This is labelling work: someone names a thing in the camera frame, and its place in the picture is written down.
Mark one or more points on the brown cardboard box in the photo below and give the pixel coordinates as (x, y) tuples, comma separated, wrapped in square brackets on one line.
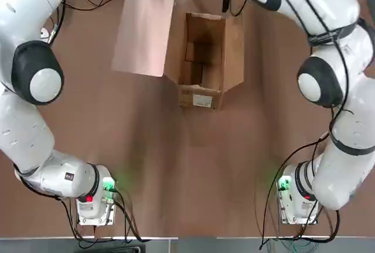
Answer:
[(234, 54)]

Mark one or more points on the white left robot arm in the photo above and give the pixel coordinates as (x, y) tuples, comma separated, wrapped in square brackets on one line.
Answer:
[(23, 136)]

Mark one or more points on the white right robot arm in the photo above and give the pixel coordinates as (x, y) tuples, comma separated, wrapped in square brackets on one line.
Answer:
[(337, 15)]

